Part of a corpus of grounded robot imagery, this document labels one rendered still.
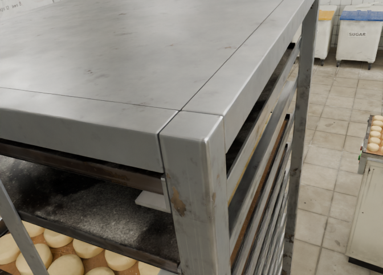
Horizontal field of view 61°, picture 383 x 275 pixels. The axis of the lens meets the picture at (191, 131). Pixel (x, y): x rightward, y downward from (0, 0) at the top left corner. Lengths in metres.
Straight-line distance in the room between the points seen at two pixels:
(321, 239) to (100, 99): 2.40
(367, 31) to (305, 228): 3.27
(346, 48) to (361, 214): 3.47
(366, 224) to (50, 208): 1.95
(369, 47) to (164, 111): 5.07
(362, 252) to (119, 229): 2.10
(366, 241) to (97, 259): 1.90
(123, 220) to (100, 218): 0.03
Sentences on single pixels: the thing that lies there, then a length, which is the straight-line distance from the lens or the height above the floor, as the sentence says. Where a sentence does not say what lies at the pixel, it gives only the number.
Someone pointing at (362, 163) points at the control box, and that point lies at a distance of 1.98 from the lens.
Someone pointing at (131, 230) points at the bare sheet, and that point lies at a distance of 0.34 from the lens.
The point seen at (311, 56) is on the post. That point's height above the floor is 1.65.
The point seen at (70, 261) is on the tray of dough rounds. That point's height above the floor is 1.51.
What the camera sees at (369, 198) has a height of 0.59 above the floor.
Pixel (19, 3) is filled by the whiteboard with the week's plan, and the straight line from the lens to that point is 5.24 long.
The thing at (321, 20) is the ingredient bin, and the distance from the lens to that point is 5.18.
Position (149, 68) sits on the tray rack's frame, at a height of 1.82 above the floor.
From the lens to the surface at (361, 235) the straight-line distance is 2.26.
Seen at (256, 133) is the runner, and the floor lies 1.68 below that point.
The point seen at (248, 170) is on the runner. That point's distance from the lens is 0.54.
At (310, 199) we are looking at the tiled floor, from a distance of 2.84.
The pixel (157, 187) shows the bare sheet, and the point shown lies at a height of 1.77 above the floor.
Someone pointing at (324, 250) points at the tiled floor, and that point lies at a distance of 2.51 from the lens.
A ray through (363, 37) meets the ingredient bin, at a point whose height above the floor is 0.46.
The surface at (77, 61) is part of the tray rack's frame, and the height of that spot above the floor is 1.82.
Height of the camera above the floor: 1.91
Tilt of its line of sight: 31 degrees down
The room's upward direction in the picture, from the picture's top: 6 degrees counter-clockwise
